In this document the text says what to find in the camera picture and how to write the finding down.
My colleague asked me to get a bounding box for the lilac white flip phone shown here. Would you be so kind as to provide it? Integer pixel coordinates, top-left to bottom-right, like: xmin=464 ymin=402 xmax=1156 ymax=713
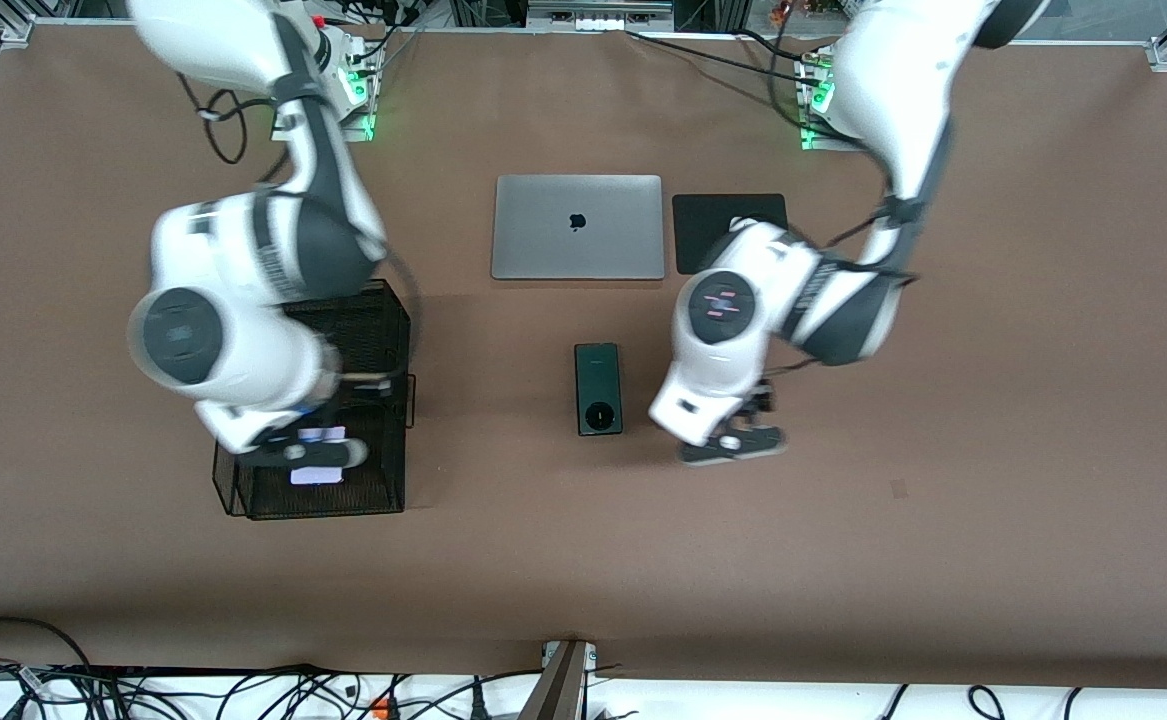
xmin=289 ymin=426 xmax=348 ymax=487

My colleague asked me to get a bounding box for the dark green smartphone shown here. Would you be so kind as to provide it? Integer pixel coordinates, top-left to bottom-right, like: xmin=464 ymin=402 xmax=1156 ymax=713
xmin=574 ymin=342 xmax=625 ymax=438

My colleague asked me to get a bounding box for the black mesh two-tier tray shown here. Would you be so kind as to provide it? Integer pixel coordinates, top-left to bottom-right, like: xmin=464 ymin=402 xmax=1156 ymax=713
xmin=207 ymin=278 xmax=417 ymax=521

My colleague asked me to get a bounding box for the black mouse pad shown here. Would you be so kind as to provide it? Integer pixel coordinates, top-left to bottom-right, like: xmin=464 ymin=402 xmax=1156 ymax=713
xmin=672 ymin=193 xmax=789 ymax=276

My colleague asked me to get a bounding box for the silver closed laptop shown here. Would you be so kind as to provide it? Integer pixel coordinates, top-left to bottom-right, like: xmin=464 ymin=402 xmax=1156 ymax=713
xmin=491 ymin=175 xmax=665 ymax=281

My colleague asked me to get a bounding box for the white power strip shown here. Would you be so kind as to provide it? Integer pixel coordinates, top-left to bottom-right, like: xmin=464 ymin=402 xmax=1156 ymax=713
xmin=528 ymin=0 xmax=675 ymax=32

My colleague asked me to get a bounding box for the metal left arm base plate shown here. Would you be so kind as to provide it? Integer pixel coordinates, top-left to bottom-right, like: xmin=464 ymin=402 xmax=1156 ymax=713
xmin=801 ymin=122 xmax=869 ymax=153

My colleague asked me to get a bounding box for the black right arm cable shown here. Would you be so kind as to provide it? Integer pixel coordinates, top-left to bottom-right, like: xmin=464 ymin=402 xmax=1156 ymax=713
xmin=175 ymin=70 xmax=420 ymax=331

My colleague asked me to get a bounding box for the black floor cable bundle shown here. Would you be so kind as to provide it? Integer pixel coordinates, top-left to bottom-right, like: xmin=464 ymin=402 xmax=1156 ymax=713
xmin=0 ymin=660 xmax=544 ymax=720

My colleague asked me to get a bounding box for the grey metal camera post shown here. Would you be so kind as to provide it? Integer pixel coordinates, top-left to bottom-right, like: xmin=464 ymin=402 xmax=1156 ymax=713
xmin=518 ymin=640 xmax=599 ymax=720

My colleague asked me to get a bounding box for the black cable on table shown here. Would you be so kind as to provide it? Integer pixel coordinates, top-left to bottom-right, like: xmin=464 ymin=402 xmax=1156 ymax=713
xmin=626 ymin=30 xmax=824 ymax=86

